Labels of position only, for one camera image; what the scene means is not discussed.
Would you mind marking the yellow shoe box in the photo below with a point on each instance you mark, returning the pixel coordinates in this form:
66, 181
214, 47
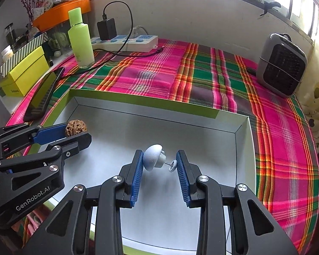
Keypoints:
25, 74

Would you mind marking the black window hook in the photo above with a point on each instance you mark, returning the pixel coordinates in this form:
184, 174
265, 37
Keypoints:
270, 5

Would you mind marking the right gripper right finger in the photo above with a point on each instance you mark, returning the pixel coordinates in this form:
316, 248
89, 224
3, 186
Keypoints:
253, 229

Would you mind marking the green lotion bottle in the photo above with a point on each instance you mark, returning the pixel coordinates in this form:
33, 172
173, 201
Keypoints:
80, 40

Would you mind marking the green cardboard box tray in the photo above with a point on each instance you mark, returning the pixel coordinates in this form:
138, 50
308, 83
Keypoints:
219, 142

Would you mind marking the heart pattern curtain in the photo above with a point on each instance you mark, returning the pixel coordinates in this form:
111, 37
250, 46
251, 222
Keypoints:
308, 96

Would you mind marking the white power strip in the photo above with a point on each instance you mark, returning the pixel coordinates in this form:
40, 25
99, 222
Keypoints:
141, 43

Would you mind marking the striped grey white box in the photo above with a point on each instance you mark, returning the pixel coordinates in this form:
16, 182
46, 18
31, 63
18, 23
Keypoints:
22, 53

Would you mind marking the black smartphone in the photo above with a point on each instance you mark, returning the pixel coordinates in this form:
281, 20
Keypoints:
41, 98

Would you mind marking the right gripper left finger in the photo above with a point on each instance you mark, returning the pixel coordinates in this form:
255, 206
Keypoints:
67, 228

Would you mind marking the brown walnut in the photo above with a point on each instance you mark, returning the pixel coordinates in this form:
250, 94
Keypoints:
75, 127

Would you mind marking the white knob earpiece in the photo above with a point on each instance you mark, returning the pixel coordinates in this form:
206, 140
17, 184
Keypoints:
155, 157

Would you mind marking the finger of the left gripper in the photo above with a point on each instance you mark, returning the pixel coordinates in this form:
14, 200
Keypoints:
19, 136
63, 148

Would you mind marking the black power adapter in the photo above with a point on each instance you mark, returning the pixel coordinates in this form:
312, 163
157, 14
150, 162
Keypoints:
107, 29

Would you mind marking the plaid pink green blanket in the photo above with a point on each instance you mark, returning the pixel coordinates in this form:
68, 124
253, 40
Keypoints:
287, 168

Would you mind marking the orange tray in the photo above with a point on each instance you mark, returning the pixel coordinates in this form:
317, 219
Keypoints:
59, 14

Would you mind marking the grey small space heater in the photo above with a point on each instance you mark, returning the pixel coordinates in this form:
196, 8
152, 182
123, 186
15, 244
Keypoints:
281, 65

